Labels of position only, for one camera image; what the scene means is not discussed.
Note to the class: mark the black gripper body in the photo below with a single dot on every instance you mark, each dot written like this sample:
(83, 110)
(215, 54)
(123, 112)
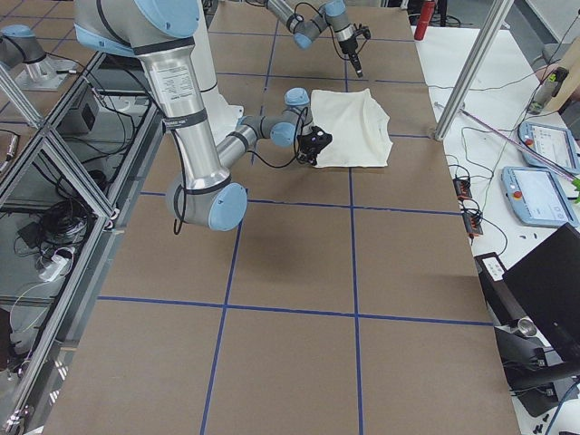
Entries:
(349, 46)
(308, 157)

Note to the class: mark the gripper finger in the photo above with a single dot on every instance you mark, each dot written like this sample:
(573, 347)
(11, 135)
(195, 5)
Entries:
(356, 64)

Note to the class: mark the cream long-sleeve cat shirt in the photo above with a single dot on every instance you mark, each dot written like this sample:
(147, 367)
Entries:
(359, 126)

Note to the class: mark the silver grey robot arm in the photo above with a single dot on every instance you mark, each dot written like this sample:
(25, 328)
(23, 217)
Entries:
(160, 34)
(330, 15)

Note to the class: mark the red bottle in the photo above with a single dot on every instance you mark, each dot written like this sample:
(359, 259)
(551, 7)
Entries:
(423, 23)

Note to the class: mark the orange black electronics board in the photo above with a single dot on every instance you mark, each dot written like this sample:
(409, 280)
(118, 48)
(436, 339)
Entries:
(469, 207)

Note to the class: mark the upper blue teach pendant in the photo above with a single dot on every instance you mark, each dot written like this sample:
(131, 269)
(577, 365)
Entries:
(555, 143)

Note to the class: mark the blue teach pendant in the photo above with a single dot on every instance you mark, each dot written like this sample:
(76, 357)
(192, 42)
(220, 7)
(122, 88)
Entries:
(536, 197)
(555, 143)

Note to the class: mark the lower blue teach pendant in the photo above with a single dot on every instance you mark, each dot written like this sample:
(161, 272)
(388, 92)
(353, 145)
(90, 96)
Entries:
(536, 197)

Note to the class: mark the black box with label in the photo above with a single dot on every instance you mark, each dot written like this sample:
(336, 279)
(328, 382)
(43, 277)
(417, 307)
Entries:
(505, 310)

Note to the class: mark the black monitor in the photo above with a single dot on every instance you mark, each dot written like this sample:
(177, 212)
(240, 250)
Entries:
(546, 285)

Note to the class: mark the white power strip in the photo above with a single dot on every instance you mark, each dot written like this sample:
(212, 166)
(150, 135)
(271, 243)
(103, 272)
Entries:
(57, 265)

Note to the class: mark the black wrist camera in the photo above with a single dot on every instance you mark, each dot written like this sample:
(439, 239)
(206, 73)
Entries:
(362, 30)

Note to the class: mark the aluminium frame post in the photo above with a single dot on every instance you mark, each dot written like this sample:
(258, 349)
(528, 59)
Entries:
(485, 38)

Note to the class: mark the aluminium frame rack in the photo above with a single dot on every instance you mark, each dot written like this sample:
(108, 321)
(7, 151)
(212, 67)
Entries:
(69, 190)

